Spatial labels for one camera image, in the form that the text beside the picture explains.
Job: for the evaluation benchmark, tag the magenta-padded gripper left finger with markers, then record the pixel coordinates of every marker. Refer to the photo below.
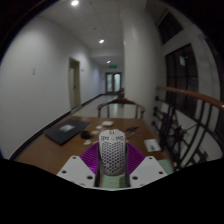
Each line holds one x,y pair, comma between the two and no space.
75,168

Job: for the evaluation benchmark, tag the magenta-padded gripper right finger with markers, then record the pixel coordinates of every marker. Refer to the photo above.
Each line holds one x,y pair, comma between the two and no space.
150,168

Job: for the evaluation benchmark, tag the white honeycomb computer mouse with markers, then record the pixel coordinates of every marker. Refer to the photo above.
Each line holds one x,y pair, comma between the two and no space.
112,151

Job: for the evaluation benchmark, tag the white paper notepad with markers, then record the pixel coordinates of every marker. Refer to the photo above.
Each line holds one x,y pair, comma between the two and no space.
152,145

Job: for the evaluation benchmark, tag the small beige sticker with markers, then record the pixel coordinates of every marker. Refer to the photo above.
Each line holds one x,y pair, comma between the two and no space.
87,142

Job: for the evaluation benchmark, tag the small black box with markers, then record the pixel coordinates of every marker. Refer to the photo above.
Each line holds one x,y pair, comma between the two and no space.
85,134

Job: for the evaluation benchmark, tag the dark closed laptop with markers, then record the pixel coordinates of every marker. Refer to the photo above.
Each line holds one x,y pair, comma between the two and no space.
66,130

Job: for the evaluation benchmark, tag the white rectangular card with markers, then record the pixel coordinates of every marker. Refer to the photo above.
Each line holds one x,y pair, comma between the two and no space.
107,123

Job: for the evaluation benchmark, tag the wooden round-back chair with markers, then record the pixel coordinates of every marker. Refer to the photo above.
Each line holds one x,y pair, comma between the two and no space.
121,101

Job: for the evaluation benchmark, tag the side doorway with door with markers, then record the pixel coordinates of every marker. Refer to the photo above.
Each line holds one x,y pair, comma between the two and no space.
74,85

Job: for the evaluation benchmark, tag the black railing with wooden handrail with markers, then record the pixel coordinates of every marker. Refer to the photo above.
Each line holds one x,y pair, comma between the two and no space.
186,92

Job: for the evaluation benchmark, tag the glass double door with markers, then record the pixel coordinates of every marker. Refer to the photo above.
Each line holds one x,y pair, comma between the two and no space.
113,82

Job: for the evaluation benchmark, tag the dark framed window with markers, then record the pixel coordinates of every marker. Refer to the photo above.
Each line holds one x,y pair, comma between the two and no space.
181,80

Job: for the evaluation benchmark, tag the green exit sign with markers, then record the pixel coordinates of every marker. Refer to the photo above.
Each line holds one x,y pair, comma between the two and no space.
113,67

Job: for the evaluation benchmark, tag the ceiling lights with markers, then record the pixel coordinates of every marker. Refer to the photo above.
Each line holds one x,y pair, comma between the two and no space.
74,3

